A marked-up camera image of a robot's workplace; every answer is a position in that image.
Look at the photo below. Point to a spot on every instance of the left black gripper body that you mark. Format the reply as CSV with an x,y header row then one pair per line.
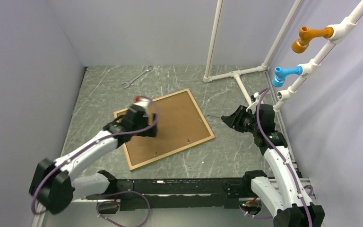
x,y
150,132

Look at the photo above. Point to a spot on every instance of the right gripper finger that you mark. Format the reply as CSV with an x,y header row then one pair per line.
x,y
241,111
232,121

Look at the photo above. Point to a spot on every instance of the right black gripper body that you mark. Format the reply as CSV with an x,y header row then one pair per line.
x,y
248,123

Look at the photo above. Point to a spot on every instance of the green wooden photo frame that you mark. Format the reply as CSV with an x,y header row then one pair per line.
x,y
181,126

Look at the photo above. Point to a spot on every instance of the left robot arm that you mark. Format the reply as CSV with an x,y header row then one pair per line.
x,y
75,163

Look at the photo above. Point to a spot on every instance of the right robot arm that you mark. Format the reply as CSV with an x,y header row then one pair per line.
x,y
281,175

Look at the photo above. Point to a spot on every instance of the blue pipe fitting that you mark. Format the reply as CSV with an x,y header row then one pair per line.
x,y
281,74

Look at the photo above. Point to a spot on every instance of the silver open-end wrench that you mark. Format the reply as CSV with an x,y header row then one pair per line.
x,y
127,84

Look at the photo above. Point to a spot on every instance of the orange pipe fitting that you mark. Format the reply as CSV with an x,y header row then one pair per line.
x,y
306,35

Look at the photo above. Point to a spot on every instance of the white PVC pipe rack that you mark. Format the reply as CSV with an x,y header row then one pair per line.
x,y
342,15

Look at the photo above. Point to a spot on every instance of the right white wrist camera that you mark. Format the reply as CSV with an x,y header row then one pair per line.
x,y
254,101

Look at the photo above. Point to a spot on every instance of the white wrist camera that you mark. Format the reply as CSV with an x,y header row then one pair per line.
x,y
143,103
254,101

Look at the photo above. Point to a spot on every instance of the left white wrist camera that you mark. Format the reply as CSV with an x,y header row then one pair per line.
x,y
143,103

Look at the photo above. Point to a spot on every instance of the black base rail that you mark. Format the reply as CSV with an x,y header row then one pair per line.
x,y
134,194

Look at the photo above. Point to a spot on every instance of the aluminium extrusion frame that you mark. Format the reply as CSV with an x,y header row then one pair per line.
x,y
288,203

